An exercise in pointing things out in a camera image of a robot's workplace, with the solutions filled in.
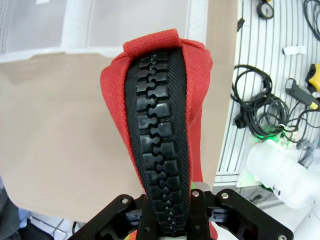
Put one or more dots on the green lit circuit board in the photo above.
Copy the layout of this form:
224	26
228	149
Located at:
277	138

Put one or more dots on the black tape roll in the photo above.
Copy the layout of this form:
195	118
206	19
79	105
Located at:
265	10

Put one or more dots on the translucent white plastic basket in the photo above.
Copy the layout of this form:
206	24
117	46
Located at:
32	27
140	22

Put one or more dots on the white paper tag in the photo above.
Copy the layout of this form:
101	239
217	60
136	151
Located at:
294	50

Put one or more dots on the small black clip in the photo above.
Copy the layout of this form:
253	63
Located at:
240	24

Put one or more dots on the small black plug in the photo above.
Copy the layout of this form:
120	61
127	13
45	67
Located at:
240	122

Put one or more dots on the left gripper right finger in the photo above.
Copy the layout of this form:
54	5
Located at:
235	215

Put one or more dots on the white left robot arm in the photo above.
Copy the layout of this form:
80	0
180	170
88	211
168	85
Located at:
282	180

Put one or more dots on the white slatted base plate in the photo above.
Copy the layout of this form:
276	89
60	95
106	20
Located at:
250	45

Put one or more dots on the red zippered pencil case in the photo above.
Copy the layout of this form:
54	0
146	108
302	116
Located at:
160	112

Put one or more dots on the person in black clothing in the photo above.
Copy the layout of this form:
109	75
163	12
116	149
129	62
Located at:
7	212

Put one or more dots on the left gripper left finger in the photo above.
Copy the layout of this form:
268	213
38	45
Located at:
112	217

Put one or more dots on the white rectangular label sticker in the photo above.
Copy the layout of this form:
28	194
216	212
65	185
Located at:
43	1

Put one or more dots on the yellow black hand tool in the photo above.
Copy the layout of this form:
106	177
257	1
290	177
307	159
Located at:
314	77

